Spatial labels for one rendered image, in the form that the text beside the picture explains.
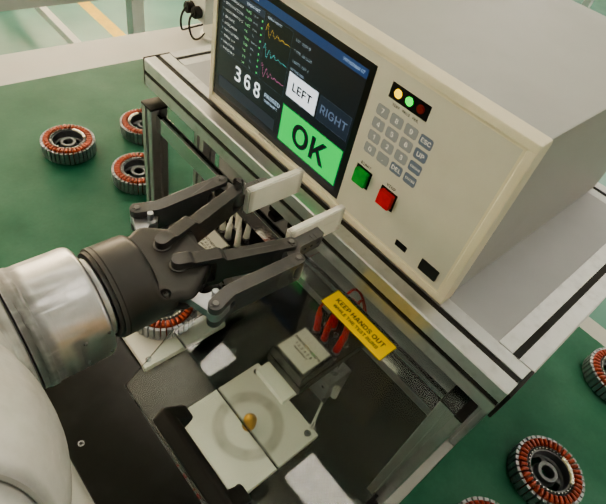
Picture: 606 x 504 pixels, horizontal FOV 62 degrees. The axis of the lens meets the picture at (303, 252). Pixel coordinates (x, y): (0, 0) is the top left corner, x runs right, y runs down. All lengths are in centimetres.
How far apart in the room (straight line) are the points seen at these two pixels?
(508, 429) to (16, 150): 114
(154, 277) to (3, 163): 90
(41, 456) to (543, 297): 54
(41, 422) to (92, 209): 92
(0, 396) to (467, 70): 44
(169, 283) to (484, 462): 66
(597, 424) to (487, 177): 70
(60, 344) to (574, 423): 89
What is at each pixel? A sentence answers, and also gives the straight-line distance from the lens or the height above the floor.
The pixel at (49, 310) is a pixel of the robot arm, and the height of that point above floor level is 122.
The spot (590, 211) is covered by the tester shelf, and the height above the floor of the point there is 111.
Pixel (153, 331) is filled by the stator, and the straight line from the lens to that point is 84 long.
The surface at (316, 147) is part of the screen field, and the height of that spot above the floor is 117.
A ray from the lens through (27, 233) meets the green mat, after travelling 109.
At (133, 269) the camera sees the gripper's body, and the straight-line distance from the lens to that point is 38.
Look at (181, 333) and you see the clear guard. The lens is 53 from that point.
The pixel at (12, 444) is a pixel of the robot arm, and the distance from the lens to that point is 19.
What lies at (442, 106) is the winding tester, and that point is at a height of 130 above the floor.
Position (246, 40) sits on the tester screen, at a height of 123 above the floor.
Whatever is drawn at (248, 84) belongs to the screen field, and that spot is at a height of 118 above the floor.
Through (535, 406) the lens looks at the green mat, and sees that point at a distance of 103.
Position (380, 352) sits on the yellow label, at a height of 107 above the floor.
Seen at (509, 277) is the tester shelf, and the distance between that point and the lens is 63.
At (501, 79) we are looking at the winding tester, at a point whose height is 132.
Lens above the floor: 151
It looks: 46 degrees down
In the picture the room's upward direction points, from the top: 15 degrees clockwise
